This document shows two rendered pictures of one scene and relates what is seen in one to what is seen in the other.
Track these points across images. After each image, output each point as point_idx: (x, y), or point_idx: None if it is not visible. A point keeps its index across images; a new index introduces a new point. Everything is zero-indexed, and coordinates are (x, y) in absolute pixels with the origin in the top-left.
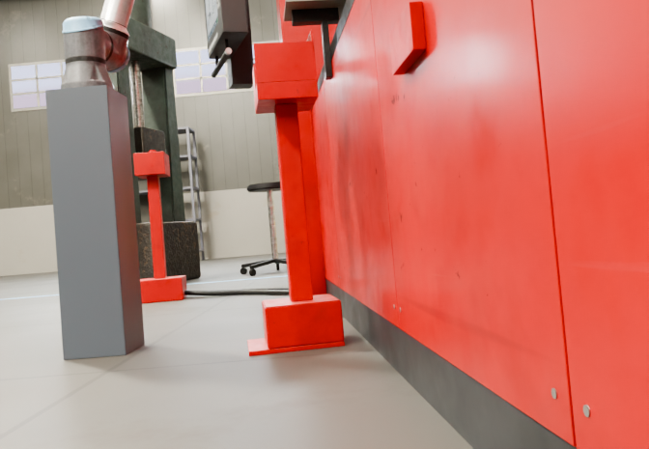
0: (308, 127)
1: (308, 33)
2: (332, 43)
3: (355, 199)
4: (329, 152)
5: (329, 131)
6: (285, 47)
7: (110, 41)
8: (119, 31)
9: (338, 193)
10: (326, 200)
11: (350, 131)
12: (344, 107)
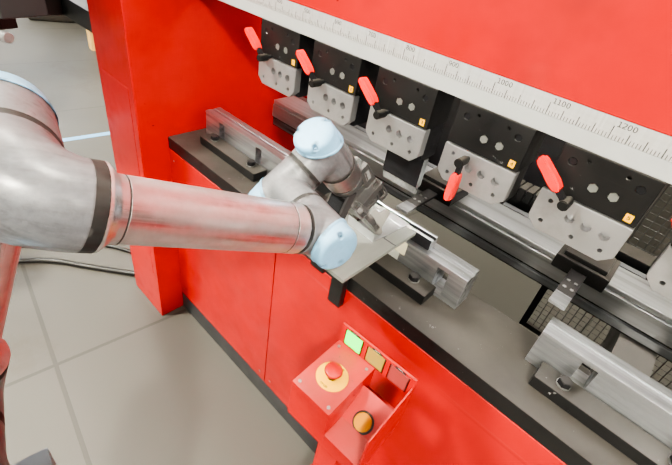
0: (166, 165)
1: (165, 45)
2: (367, 296)
3: (388, 455)
4: (274, 299)
5: (286, 295)
6: (392, 416)
7: (1, 422)
8: (0, 375)
9: (300, 359)
10: (230, 290)
11: (404, 422)
12: (389, 385)
